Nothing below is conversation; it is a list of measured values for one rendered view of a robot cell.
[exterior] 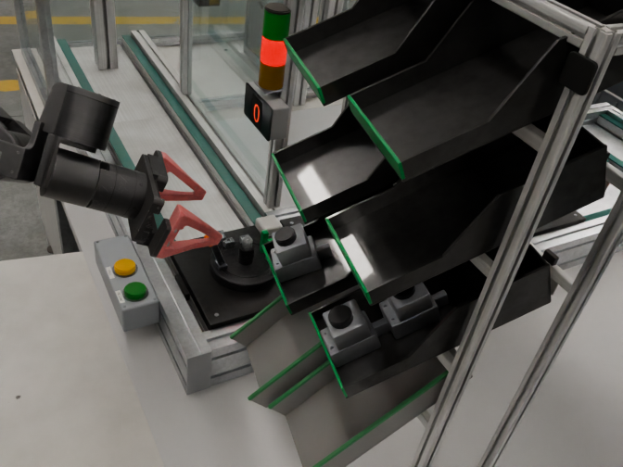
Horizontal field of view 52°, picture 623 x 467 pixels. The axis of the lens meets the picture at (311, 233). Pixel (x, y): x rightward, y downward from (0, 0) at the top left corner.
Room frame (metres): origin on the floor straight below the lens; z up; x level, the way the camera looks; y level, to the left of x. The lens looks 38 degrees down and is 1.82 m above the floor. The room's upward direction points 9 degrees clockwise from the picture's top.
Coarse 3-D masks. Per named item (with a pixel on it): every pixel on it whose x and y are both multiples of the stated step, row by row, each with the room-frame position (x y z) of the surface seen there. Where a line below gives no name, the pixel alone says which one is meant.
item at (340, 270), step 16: (320, 224) 0.77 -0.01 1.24; (272, 240) 0.74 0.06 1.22; (320, 240) 0.75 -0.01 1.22; (336, 256) 0.71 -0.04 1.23; (320, 272) 0.68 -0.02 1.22; (336, 272) 0.68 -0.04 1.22; (288, 288) 0.66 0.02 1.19; (304, 288) 0.66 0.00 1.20; (320, 288) 0.64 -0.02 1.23; (336, 288) 0.64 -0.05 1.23; (288, 304) 0.62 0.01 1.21; (304, 304) 0.62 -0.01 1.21
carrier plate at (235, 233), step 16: (176, 256) 0.94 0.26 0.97; (192, 256) 0.95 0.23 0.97; (208, 256) 0.96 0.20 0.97; (192, 272) 0.90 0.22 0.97; (208, 272) 0.91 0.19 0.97; (192, 288) 0.86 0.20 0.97; (208, 288) 0.87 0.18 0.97; (224, 288) 0.87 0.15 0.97; (272, 288) 0.89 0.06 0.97; (208, 304) 0.83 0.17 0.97; (224, 304) 0.83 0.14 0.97; (240, 304) 0.84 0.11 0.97; (256, 304) 0.85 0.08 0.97; (208, 320) 0.79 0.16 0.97; (224, 320) 0.79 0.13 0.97; (240, 320) 0.81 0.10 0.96
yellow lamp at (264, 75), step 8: (264, 64) 1.15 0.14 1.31; (264, 72) 1.14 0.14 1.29; (272, 72) 1.14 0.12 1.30; (280, 72) 1.15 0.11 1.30; (264, 80) 1.14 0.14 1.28; (272, 80) 1.14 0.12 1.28; (280, 80) 1.15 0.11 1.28; (264, 88) 1.14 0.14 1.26; (272, 88) 1.14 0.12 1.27; (280, 88) 1.15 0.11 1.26
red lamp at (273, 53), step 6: (264, 42) 1.15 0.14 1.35; (270, 42) 1.14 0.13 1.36; (276, 42) 1.14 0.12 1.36; (282, 42) 1.15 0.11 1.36; (264, 48) 1.15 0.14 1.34; (270, 48) 1.14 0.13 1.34; (276, 48) 1.14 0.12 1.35; (282, 48) 1.15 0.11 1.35; (264, 54) 1.14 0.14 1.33; (270, 54) 1.14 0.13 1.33; (276, 54) 1.14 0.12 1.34; (282, 54) 1.15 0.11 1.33; (264, 60) 1.14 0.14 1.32; (270, 60) 1.14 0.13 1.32; (276, 60) 1.14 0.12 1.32; (282, 60) 1.15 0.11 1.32; (276, 66) 1.14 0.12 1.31
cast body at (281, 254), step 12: (288, 228) 0.70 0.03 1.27; (300, 228) 0.71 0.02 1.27; (276, 240) 0.68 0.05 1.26; (288, 240) 0.68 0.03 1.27; (300, 240) 0.68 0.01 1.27; (312, 240) 0.72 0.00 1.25; (276, 252) 0.67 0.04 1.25; (288, 252) 0.67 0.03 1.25; (300, 252) 0.68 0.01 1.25; (312, 252) 0.69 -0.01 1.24; (324, 252) 0.71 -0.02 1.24; (276, 264) 0.68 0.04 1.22; (288, 264) 0.68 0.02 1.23; (300, 264) 0.68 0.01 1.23; (312, 264) 0.68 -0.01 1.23; (288, 276) 0.68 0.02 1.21
